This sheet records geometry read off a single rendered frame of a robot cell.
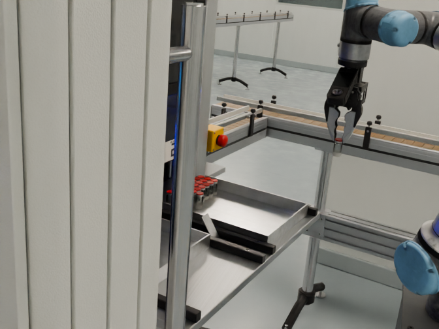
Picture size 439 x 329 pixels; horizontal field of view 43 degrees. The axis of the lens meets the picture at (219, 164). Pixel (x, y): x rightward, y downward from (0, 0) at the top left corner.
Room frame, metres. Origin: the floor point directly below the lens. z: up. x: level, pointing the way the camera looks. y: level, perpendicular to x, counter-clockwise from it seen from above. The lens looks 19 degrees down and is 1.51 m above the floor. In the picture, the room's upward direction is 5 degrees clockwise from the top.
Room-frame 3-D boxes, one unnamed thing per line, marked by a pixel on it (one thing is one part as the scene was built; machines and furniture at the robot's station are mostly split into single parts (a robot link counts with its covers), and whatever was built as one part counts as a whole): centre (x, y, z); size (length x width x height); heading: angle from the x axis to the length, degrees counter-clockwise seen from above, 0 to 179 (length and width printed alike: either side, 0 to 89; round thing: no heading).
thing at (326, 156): (2.29, -0.45, 0.46); 0.09 x 0.09 x 0.77; 61
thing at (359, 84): (1.41, -0.31, 1.27); 0.09 x 0.08 x 0.12; 153
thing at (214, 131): (1.76, 0.04, 1.00); 0.08 x 0.07 x 0.07; 61
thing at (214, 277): (1.30, 0.08, 0.87); 0.70 x 0.48 x 0.02; 151
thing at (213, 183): (1.48, 0.05, 0.91); 0.18 x 0.02 x 0.05; 151
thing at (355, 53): (1.40, -0.30, 1.35); 0.08 x 0.08 x 0.05
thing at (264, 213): (1.43, -0.05, 0.90); 0.34 x 0.26 x 0.04; 61
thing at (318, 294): (2.29, -0.45, 0.07); 0.50 x 0.08 x 0.14; 151
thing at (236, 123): (2.08, 0.03, 0.92); 0.69 x 0.16 x 0.16; 151
